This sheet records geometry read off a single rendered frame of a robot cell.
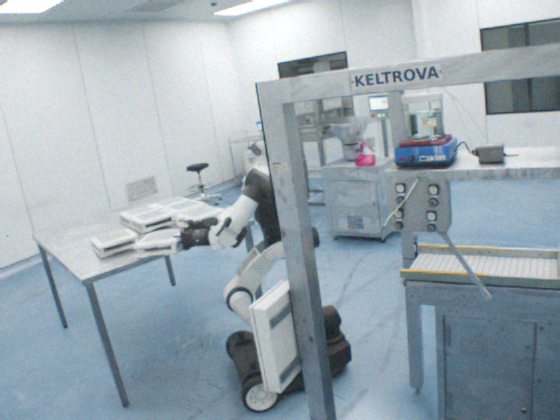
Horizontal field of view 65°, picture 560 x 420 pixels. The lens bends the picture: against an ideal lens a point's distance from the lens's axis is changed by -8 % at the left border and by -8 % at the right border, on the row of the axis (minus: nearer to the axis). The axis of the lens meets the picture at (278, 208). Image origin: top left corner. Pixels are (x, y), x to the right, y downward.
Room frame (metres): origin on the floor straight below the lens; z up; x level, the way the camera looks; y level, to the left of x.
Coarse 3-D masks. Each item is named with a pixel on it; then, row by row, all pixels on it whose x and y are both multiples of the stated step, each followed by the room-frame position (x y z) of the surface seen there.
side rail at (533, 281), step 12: (408, 276) 1.66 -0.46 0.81; (420, 276) 1.63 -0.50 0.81; (432, 276) 1.61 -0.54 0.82; (444, 276) 1.58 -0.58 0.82; (456, 276) 1.56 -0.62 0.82; (468, 276) 1.54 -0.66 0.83; (480, 276) 1.51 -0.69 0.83; (492, 276) 1.49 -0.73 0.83; (504, 276) 1.47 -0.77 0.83; (516, 276) 1.45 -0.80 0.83; (528, 276) 1.43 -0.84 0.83
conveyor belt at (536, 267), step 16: (432, 256) 1.84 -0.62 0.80; (448, 256) 1.81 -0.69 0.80; (464, 256) 1.78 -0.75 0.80; (480, 256) 1.76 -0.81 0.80; (496, 256) 1.72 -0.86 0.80; (480, 272) 1.61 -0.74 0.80; (496, 272) 1.58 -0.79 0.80; (512, 272) 1.56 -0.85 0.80; (528, 272) 1.53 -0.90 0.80; (544, 272) 1.50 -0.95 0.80
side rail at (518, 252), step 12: (420, 252) 1.90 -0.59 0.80; (432, 252) 1.87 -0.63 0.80; (444, 252) 1.84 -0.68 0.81; (468, 252) 1.79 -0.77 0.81; (492, 252) 1.73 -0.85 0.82; (504, 252) 1.71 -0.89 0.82; (516, 252) 1.68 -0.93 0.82; (528, 252) 1.65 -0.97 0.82; (540, 252) 1.63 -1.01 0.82; (552, 252) 1.60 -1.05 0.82
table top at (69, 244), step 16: (128, 208) 3.74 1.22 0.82; (80, 224) 3.43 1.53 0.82; (96, 224) 3.35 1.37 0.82; (112, 224) 3.26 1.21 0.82; (176, 224) 2.98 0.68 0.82; (48, 240) 3.09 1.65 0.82; (64, 240) 3.02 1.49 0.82; (80, 240) 2.95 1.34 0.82; (64, 256) 2.63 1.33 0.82; (80, 256) 2.58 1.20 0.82; (96, 256) 2.53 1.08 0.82; (112, 256) 2.49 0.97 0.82; (128, 256) 2.44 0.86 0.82; (160, 256) 2.43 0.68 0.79; (80, 272) 2.29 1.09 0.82; (96, 272) 2.25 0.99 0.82; (112, 272) 2.27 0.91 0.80
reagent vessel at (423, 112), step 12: (408, 96) 1.68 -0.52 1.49; (420, 96) 1.65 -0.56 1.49; (432, 96) 1.64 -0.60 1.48; (408, 108) 1.68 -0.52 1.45; (420, 108) 1.65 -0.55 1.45; (432, 108) 1.64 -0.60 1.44; (408, 120) 1.69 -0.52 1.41; (420, 120) 1.65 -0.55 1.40; (432, 120) 1.64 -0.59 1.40; (408, 132) 1.70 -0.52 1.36; (420, 132) 1.65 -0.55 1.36; (432, 132) 1.64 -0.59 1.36; (444, 132) 1.67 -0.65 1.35
